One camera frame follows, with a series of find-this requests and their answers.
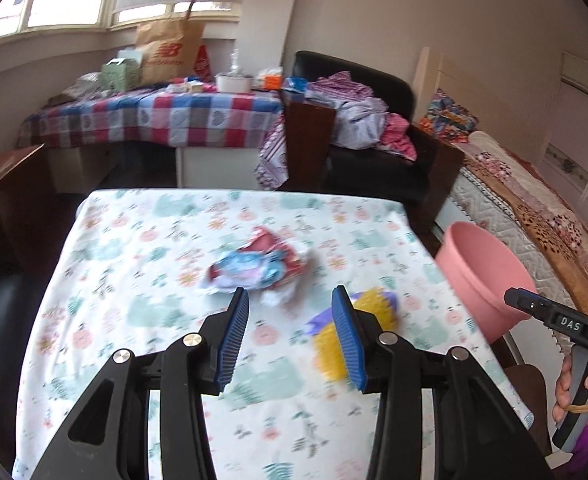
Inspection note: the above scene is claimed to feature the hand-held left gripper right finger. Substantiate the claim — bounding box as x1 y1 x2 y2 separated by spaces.
330 285 557 480

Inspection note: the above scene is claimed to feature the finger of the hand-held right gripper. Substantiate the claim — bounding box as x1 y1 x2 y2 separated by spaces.
505 286 557 322

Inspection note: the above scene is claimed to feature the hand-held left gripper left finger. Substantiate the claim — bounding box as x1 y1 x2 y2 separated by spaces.
29 286 251 480

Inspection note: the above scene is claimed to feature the yellow foam fruit net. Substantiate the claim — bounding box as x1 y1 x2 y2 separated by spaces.
314 287 400 381

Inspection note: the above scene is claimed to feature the purple plastic wrapper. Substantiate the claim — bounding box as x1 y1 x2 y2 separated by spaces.
306 290 402 341

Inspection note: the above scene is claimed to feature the pink plastic bucket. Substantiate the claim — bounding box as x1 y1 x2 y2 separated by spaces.
434 221 540 346

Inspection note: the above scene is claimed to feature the colourful wrapper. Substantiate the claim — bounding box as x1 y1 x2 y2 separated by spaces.
201 226 315 307

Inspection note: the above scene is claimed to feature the person's right hand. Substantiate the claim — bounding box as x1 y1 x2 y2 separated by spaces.
552 352 588 427

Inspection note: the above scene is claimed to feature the bed with patterned bedding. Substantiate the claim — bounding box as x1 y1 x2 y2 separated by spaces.
461 131 588 301

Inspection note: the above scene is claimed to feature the white quilted mattress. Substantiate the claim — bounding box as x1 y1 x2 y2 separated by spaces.
436 167 575 356

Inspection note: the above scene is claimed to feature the floral tablecloth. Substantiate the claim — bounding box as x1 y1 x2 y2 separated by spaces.
11 189 535 480

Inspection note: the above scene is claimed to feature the black leather armchair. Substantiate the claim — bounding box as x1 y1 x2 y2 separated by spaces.
286 51 465 206

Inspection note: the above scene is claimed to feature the white cabinet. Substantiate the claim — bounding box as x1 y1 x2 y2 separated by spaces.
174 145 270 191

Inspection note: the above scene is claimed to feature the purple patterned hanging cloth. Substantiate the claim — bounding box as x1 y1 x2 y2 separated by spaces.
254 115 290 191

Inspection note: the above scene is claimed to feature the cream wooden headboard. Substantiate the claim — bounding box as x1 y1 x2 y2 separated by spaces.
411 47 565 156

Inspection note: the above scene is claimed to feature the dark wooden side table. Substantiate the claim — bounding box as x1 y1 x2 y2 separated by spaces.
284 91 337 191

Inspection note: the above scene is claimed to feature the colourful printed pillow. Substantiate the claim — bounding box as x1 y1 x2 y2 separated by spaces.
419 89 480 138

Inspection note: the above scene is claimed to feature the pink patterned garment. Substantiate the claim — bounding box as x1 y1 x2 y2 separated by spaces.
376 112 417 161

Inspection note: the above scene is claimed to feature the lavender garment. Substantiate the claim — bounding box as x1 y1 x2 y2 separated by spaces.
331 96 390 148

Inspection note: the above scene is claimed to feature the checkered tablecloth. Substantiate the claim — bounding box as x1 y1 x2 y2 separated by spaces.
16 87 287 148

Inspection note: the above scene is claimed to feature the white air conditioner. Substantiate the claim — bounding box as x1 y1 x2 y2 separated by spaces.
560 51 588 93

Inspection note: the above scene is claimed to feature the white pot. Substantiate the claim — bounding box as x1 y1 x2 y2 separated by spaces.
215 72 255 93

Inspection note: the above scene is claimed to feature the plaid shirt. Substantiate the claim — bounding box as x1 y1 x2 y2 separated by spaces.
306 71 375 103

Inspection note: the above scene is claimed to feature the row of small boxes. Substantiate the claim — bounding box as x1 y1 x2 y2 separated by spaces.
166 77 217 93

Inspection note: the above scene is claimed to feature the orange tissue pack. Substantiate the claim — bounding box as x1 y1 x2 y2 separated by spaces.
256 66 285 91

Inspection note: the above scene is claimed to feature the brown wooden cabinet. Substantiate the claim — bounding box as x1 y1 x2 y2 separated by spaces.
0 144 57 271

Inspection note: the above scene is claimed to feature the green cardboard box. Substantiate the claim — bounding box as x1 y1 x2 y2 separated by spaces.
101 57 142 93

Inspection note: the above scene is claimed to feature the brown paper bag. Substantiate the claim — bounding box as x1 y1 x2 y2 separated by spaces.
135 17 206 86

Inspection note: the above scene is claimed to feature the white plastic bag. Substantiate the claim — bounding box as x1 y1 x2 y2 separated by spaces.
61 72 105 103

